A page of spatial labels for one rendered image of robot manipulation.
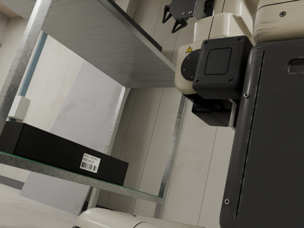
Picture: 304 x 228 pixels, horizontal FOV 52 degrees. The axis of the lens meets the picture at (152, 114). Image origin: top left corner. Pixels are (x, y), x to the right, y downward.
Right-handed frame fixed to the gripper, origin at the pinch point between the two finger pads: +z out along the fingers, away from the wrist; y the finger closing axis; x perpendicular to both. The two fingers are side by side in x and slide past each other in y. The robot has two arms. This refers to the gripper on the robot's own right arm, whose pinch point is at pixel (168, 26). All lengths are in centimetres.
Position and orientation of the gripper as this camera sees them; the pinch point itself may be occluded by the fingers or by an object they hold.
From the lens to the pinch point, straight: 157.6
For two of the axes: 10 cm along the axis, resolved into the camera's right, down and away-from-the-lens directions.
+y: -5.6, -3.4, -7.6
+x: 6.0, 4.6, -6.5
